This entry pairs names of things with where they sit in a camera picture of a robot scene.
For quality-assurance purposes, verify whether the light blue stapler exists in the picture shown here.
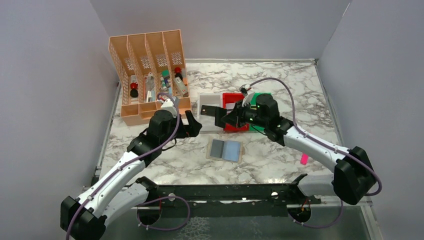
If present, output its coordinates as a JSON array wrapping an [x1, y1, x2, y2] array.
[[145, 90, 156, 103]]

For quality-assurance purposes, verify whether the white plastic bin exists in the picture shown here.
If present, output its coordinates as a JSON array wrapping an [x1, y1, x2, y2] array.
[[197, 93, 224, 133]]

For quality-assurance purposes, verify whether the dark grey card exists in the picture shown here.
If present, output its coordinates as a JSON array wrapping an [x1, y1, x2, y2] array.
[[214, 107, 232, 129]]

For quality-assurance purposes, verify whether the grey staples box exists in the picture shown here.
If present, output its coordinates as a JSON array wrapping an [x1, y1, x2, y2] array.
[[173, 76, 189, 97]]

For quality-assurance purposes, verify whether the peach plastic desk organizer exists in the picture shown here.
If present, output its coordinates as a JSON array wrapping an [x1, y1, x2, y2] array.
[[108, 29, 192, 126]]

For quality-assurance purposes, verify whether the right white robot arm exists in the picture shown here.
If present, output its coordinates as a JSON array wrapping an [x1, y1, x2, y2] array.
[[215, 93, 377, 205]]

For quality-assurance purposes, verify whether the red black stamp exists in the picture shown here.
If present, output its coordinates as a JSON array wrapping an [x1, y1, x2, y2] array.
[[174, 67, 183, 80], [130, 82, 139, 98]]

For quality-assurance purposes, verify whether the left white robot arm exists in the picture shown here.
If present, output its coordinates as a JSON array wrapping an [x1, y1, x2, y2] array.
[[60, 110, 202, 240]]

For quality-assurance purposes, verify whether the green white glue stick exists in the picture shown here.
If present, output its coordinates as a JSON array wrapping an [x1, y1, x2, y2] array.
[[160, 77, 167, 91]]

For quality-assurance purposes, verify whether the red black stamp left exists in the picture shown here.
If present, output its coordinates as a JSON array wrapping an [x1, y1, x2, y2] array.
[[130, 82, 139, 98]]

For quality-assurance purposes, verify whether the green eraser block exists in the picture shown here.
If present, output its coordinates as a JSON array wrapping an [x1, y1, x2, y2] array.
[[161, 70, 170, 78]]

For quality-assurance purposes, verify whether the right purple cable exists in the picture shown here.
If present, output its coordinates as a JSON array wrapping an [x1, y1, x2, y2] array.
[[240, 77, 383, 197]]

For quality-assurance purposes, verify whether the red black stamp right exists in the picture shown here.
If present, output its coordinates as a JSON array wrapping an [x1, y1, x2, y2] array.
[[174, 67, 183, 80]]

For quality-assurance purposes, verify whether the black chip card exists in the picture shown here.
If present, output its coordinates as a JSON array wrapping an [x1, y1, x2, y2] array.
[[200, 105, 218, 117]]

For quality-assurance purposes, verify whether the red plastic bin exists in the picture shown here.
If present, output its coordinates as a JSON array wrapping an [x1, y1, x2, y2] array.
[[222, 93, 250, 132]]

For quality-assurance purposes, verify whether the pink marker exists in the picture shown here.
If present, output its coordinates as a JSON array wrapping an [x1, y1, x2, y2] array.
[[300, 153, 309, 165]]

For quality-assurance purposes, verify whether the green plastic bin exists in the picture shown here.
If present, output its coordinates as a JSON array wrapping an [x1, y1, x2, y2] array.
[[249, 92, 274, 135]]

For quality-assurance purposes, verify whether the black mounting rail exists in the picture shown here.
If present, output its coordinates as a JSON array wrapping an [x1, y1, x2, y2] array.
[[135, 183, 321, 220]]

